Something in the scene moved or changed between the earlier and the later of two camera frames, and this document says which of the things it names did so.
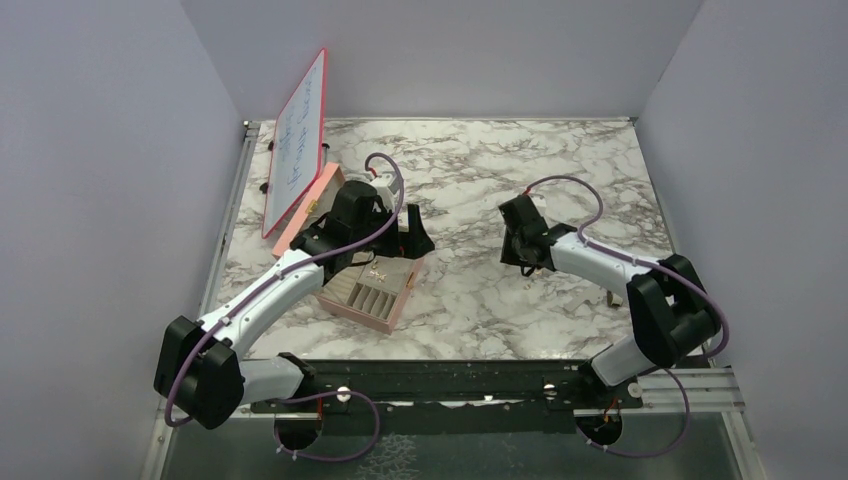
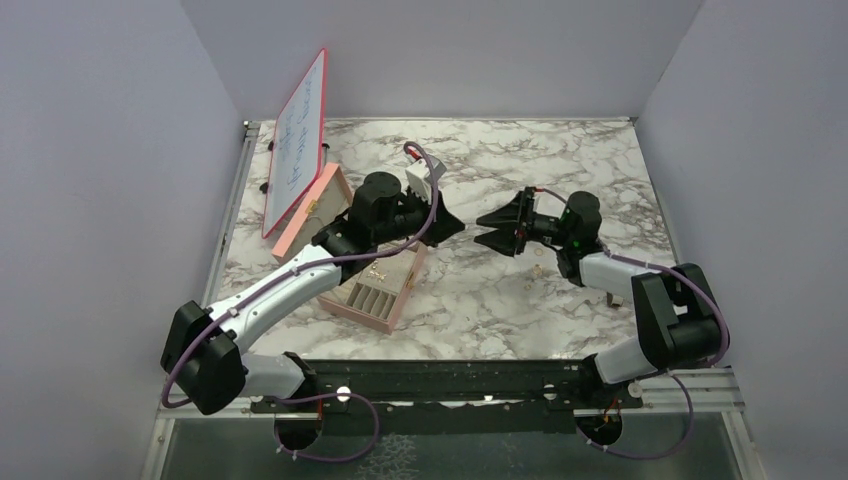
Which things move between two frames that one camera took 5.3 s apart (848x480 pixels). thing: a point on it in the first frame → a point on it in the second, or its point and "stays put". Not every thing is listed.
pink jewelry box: x=376 y=292 stays put
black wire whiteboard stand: x=264 y=187 stays put
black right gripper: x=508 y=257 → x=507 y=218
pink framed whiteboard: x=297 y=151 stays put
